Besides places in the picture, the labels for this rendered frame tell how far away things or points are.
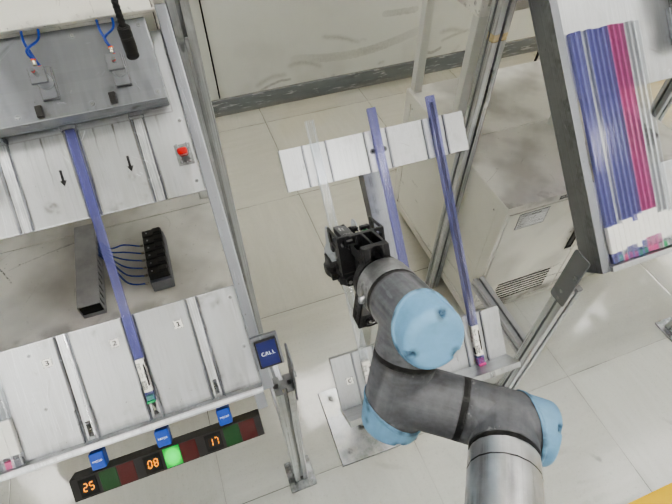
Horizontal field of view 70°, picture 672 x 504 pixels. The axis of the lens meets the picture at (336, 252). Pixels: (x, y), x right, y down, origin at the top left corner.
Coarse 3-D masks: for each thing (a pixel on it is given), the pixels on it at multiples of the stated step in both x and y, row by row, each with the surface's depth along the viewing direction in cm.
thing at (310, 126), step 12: (312, 120) 79; (312, 132) 79; (312, 144) 80; (312, 156) 81; (324, 168) 80; (324, 180) 81; (324, 192) 81; (324, 204) 81; (348, 288) 84; (348, 300) 84; (360, 336) 85; (360, 348) 85; (360, 360) 86
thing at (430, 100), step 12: (432, 96) 84; (432, 108) 84; (432, 120) 84; (432, 132) 85; (444, 156) 86; (444, 168) 86; (444, 180) 86; (444, 192) 87; (456, 216) 87; (456, 228) 88; (456, 240) 88; (456, 252) 88; (468, 276) 89; (468, 288) 89; (468, 300) 90; (468, 312) 90; (480, 360) 92
